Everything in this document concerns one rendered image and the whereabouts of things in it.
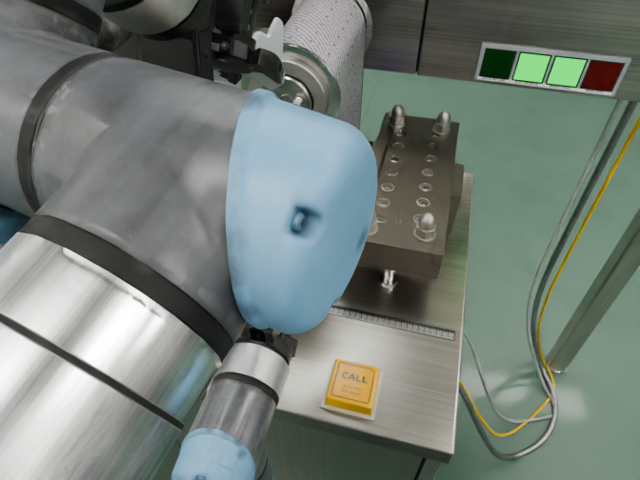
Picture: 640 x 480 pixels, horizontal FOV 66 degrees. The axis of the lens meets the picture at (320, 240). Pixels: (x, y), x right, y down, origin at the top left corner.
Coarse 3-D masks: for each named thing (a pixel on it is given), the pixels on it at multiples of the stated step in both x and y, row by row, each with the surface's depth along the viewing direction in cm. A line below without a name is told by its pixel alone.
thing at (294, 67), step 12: (288, 60) 65; (300, 60) 66; (288, 72) 66; (300, 72) 66; (312, 72) 66; (252, 84) 69; (312, 84) 66; (324, 84) 67; (312, 96) 68; (324, 96) 67; (324, 108) 68
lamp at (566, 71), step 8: (560, 64) 88; (568, 64) 87; (576, 64) 87; (584, 64) 87; (552, 72) 89; (560, 72) 89; (568, 72) 88; (576, 72) 88; (552, 80) 90; (560, 80) 90; (568, 80) 89; (576, 80) 89
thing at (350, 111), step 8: (360, 64) 86; (360, 72) 88; (352, 80) 82; (360, 80) 90; (352, 88) 83; (360, 88) 91; (352, 96) 85; (360, 96) 93; (344, 104) 78; (352, 104) 86; (360, 104) 95; (344, 112) 80; (352, 112) 88; (344, 120) 81; (352, 120) 90
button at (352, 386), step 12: (336, 360) 77; (336, 372) 76; (348, 372) 76; (360, 372) 76; (372, 372) 76; (336, 384) 74; (348, 384) 74; (360, 384) 74; (372, 384) 74; (336, 396) 73; (348, 396) 73; (360, 396) 73; (372, 396) 73; (348, 408) 73; (360, 408) 72
